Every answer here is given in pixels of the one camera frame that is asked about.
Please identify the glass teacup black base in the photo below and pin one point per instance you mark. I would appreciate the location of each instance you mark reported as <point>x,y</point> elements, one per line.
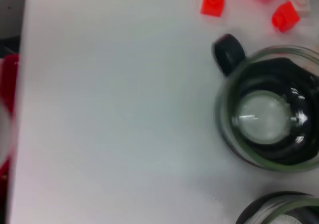
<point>264,119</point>
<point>274,209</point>

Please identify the small red toy brick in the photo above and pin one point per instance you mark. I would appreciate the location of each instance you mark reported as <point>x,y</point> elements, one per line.
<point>285,18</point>
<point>213,2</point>

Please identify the red background object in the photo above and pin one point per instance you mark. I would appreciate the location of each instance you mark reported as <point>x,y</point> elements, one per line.
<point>8,84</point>

